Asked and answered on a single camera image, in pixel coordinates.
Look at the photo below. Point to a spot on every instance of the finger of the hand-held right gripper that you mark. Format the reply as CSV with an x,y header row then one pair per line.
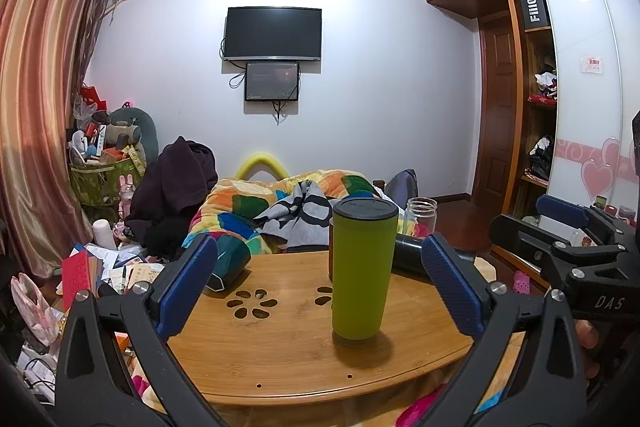
x,y
520,239
562,209

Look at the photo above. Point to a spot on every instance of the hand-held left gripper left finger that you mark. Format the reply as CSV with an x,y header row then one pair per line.
x,y
187,289

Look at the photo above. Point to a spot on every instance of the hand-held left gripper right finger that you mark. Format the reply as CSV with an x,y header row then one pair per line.
x,y
450,292

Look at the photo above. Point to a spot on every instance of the green cup with black lid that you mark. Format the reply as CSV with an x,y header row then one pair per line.
x,y
362,272

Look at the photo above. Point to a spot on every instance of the dark green cup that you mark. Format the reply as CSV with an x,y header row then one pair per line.
x,y
230,263

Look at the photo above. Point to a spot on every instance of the brown cup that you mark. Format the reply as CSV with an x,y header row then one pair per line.
x,y
330,252

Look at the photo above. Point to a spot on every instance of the person's right hand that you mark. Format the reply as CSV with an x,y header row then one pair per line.
x,y
595,342

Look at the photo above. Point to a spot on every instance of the pink slipper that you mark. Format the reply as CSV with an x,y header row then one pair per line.
x,y
521,282

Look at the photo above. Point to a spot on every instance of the pile of papers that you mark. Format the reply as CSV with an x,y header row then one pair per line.
x,y
132,269

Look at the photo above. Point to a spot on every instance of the clear glass jar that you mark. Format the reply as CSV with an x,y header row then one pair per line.
x,y
421,219

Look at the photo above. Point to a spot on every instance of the colourful patchwork blanket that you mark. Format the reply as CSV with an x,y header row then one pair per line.
x,y
235,202

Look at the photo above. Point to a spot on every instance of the white bottle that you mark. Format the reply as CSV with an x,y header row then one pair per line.
x,y
103,234

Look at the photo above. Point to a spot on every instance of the dark purple clothes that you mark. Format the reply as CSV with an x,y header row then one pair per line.
x,y
172,187

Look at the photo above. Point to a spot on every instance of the red booklet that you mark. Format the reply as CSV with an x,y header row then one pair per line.
x,y
80,279

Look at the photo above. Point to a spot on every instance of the bamboo bed table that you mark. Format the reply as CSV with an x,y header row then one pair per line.
x,y
280,347

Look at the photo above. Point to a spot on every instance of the pink rabbit toy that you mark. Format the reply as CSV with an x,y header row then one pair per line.
x,y
127,197

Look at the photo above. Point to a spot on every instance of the blue grey backpack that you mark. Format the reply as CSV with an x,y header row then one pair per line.
x,y
402,189

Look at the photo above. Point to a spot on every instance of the brown wooden door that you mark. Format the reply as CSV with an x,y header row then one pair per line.
x,y
495,117

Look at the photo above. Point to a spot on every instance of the wooden wardrobe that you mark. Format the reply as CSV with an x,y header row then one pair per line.
x,y
590,82

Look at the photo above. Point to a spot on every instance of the green storage basket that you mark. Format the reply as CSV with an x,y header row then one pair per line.
x,y
95,184

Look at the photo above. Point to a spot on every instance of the grey patterned blanket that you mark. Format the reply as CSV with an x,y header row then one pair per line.
x,y
305,212

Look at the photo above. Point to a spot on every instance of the yellow curved pillow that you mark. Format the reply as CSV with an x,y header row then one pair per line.
x,y
261,163

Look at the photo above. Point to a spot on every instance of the pink plastic bag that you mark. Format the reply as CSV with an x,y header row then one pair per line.
x,y
32,312

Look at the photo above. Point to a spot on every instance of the grey neck pillow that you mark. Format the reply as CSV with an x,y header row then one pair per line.
x,y
132,122

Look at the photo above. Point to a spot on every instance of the black printed box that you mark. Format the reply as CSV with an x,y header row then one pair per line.
x,y
534,9

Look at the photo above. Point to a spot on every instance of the red paper bag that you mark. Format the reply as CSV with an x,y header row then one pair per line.
x,y
92,97

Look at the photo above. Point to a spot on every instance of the small black monitor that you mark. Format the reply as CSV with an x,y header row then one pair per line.
x,y
271,81

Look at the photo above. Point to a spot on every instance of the striped red curtain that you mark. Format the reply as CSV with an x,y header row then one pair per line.
x,y
40,107

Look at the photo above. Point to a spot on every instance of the black wall television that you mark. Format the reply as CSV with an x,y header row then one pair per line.
x,y
272,33

